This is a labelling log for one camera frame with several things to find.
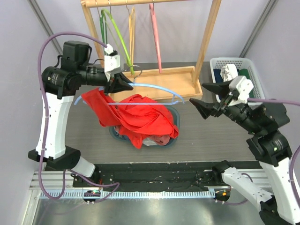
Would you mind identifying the lime green hanger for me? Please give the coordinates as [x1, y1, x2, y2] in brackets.
[99, 9, 135, 75]

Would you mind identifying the light blue hanger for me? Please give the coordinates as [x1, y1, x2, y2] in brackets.
[74, 65, 186, 106]

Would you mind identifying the red tank top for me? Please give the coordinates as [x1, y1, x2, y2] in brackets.
[81, 88, 179, 149]

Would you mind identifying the maroon tank top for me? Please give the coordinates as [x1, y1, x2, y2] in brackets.
[117, 126, 172, 146]

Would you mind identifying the grey tank top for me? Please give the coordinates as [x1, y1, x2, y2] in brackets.
[142, 138, 157, 146]

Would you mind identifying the yellow hanger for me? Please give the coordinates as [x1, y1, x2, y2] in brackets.
[128, 7, 135, 63]

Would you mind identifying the pink hanger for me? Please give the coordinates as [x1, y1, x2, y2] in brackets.
[149, 1, 162, 73]

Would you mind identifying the dark green hanger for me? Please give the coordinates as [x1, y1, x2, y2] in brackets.
[99, 10, 108, 44]

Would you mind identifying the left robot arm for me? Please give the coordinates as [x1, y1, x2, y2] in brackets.
[28, 41, 133, 187]

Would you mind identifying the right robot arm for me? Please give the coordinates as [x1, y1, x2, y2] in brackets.
[190, 81, 300, 225]

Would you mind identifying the folded navy shirt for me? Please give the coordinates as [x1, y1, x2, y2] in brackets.
[213, 69, 223, 83]

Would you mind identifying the folded white shirt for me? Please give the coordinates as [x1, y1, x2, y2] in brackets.
[220, 64, 239, 82]

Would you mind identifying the white plastic basket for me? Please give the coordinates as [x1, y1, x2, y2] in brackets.
[210, 57, 265, 99]

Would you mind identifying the folded green shirt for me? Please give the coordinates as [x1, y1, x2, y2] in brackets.
[238, 69, 255, 98]

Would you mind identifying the teal plastic bin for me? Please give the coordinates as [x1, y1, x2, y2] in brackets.
[109, 105, 180, 148]

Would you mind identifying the wooden clothes rack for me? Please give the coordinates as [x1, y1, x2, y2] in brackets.
[81, 0, 221, 102]

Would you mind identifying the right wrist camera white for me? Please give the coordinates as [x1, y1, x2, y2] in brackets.
[228, 76, 254, 106]

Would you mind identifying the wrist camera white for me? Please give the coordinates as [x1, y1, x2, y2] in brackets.
[104, 44, 122, 82]
[228, 76, 254, 106]

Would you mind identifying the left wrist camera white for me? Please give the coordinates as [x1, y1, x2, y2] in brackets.
[104, 44, 122, 82]

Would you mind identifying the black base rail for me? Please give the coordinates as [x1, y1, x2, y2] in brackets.
[44, 161, 263, 193]

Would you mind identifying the aluminium frame post right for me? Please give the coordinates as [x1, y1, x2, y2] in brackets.
[239, 0, 278, 58]

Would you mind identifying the aluminium frame post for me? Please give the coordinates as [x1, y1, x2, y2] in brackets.
[27, 0, 62, 54]
[239, 0, 278, 58]

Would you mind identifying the aluminium frame post left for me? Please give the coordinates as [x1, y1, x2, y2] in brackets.
[27, 0, 62, 54]

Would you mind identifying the white slotted cable duct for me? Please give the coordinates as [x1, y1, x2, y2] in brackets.
[39, 190, 216, 200]

